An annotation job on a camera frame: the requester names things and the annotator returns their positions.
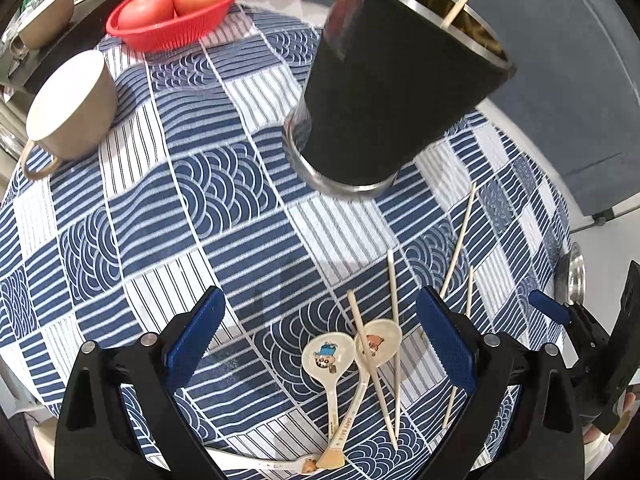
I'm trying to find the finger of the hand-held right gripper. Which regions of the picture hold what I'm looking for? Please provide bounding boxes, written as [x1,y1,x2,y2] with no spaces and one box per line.
[529,289,609,362]

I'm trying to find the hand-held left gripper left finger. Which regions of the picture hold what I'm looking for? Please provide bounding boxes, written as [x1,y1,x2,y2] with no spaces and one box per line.
[54,286,227,480]

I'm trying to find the black metal utensil holder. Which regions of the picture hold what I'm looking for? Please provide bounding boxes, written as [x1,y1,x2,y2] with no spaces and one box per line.
[282,0,516,202]

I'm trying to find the beige ceramic bowl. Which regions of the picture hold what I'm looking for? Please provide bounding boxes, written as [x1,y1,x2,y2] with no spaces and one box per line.
[17,0,76,51]

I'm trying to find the beige cup with handle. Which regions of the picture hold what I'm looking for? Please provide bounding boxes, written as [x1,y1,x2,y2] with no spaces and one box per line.
[20,50,119,181]

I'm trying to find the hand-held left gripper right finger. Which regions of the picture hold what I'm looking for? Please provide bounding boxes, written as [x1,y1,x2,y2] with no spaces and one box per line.
[415,286,586,480]

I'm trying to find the round metal lid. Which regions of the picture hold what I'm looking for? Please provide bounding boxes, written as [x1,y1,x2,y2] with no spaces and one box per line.
[557,242,587,307]

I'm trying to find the orange cartoon ceramic spoon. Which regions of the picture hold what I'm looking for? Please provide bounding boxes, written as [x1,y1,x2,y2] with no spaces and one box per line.
[315,319,403,471]

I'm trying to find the blue patterned tablecloth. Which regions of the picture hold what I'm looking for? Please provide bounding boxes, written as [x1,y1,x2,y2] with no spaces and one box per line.
[0,2,574,480]

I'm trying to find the white ceramic spoon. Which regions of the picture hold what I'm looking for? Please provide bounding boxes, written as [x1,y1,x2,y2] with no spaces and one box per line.
[204,447,322,476]

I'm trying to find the blue cartoon ceramic spoon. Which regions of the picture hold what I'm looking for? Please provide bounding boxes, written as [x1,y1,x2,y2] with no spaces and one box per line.
[301,332,357,450]

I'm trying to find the red plastic basket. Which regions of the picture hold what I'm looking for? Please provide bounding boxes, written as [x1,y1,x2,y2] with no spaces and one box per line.
[105,0,245,54]

